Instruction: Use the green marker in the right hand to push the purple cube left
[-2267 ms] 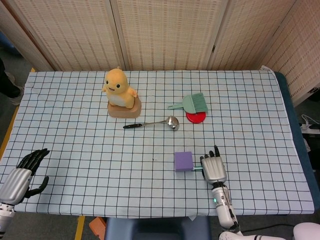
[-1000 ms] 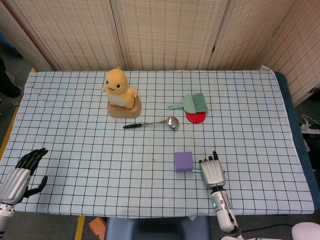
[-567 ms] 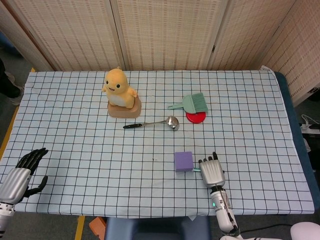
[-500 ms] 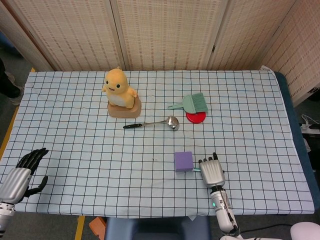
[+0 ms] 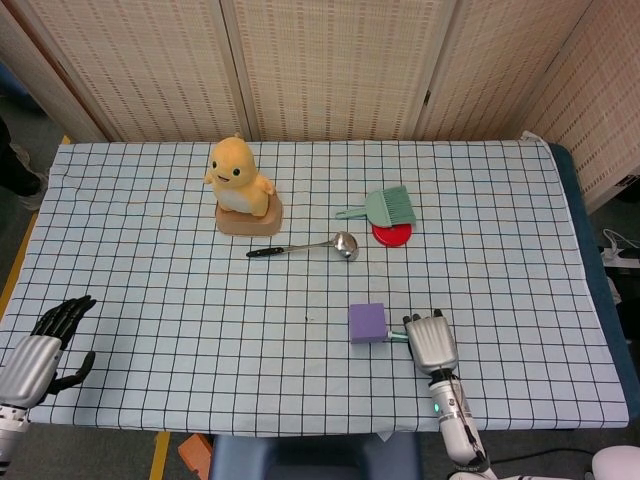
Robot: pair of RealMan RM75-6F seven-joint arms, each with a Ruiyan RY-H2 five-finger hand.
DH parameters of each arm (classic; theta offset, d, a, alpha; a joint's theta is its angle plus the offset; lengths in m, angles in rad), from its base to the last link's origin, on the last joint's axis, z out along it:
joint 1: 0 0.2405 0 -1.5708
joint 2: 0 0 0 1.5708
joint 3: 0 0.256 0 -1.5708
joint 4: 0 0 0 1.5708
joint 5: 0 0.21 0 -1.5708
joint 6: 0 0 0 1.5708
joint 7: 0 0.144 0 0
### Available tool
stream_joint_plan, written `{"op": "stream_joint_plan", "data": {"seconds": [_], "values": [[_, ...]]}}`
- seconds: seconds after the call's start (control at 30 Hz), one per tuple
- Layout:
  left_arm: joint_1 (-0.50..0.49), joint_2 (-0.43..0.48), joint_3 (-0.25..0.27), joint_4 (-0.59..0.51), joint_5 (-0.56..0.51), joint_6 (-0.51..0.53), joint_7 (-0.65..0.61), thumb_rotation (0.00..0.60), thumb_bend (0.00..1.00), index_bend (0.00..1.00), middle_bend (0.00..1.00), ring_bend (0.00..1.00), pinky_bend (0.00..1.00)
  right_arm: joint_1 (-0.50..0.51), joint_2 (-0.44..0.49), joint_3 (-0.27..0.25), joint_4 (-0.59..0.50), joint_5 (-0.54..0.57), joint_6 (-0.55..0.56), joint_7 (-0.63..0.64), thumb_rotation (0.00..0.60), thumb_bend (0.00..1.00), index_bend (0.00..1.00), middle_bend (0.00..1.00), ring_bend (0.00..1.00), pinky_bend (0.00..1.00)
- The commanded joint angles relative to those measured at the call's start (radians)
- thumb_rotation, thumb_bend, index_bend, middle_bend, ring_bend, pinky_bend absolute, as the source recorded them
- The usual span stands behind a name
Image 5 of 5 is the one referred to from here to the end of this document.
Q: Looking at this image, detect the black and silver right hand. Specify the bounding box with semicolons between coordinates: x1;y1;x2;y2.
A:
402;308;460;379

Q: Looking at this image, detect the black and silver left hand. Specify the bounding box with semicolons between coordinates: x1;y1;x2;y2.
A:
0;294;97;407

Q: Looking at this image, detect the purple foam cube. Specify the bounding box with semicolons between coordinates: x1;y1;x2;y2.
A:
348;302;390;346

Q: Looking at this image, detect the red round lid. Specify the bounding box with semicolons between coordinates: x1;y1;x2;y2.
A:
371;222;414;249

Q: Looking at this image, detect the blue checkered tablecloth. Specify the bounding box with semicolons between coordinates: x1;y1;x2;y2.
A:
0;130;630;435

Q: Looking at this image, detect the green plastic brush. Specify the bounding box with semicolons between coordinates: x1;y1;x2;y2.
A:
334;185;418;226

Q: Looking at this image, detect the grey worn shoe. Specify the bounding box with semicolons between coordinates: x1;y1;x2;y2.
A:
10;142;50;211

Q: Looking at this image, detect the blue padded seat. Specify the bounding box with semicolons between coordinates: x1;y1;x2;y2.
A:
208;431;422;480

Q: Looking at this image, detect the orange block on floor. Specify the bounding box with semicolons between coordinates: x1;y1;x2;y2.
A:
178;433;214;480

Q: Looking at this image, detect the dark trouser leg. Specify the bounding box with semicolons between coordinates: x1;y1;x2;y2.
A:
0;118;44;197

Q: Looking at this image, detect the yellow plush duck toy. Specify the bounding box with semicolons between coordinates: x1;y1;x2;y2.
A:
203;135;277;217

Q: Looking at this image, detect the beige folding screen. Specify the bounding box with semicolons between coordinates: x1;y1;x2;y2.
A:
0;0;640;212

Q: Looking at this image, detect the steel ladle with black handle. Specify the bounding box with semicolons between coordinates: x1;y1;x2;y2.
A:
245;231;359;262

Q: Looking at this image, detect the black floor cable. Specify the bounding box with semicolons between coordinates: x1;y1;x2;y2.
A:
480;446;597;474

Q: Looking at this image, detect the white power strip with cables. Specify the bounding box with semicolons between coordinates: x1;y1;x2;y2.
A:
599;227;640;267

